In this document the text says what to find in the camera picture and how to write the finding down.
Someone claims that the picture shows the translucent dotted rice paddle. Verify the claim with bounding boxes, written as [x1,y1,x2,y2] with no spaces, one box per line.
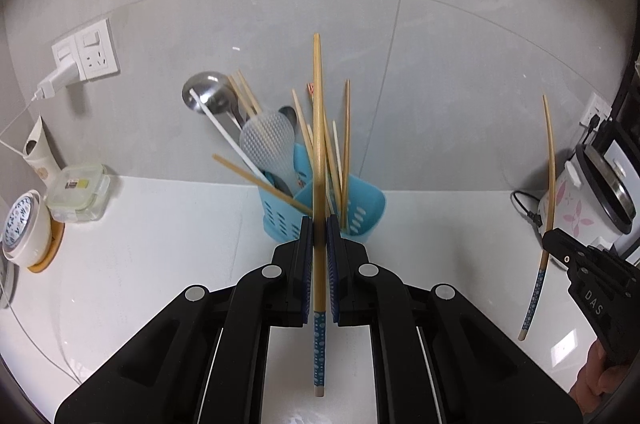
[239,111,296,199]

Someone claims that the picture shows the white chopstick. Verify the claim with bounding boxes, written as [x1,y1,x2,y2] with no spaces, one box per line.
[332,120,346,189]
[187,90,271,182]

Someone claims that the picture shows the blue plastic utensil holder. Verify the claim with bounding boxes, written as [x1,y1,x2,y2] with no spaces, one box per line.
[257,143,388,245]

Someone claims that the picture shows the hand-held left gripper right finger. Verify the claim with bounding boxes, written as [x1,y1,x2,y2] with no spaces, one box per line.
[326,214,584,424]

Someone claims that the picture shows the white squeeze tube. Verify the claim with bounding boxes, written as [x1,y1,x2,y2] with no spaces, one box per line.
[22,115,63,182]

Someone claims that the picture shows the white charger plug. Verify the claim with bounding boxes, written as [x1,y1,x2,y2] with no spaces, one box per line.
[32,56,83,102]

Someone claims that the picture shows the person's right hand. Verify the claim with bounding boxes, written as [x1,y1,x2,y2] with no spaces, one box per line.
[570,339,631,415]

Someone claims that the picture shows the steel spoon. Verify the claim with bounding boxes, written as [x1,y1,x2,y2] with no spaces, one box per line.
[277,105,301,139]

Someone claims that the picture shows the clear food container green lid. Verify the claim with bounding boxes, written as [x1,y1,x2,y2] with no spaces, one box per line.
[46,162,111,223]

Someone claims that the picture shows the white wall socket with switch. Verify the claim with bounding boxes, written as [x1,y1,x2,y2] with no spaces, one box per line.
[51,18,121,80]

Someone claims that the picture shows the white charger cable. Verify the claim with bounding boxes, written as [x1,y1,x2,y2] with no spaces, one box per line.
[0,96,81,385]

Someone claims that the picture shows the wooden coaster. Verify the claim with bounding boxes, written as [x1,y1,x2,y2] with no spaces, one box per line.
[27,221,66,275]

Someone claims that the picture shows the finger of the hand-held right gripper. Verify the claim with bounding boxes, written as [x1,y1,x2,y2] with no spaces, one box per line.
[542,228,591,275]

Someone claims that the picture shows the steel ladle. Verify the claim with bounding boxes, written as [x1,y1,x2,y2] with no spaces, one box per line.
[181,72,251,129]

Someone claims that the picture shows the plain wooden chopstick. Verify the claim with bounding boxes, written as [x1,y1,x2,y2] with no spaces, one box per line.
[228,75,257,115]
[292,88,314,147]
[212,154,313,215]
[322,129,343,209]
[341,78,351,232]
[237,70,263,113]

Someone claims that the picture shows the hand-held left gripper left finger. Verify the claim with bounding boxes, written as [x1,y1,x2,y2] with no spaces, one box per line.
[54,215,316,424]

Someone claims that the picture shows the white rice cooker pink flowers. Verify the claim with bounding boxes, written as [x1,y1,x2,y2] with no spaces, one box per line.
[537,119,640,265]

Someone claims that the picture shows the white dish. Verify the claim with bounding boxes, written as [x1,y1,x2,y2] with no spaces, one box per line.
[0,264,18,309]

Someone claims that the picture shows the black power cord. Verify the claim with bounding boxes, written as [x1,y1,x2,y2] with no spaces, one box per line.
[510,190,546,229]

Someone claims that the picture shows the blue dotted handle wooden chopstick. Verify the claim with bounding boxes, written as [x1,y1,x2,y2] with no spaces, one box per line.
[517,92,558,344]
[311,32,327,399]

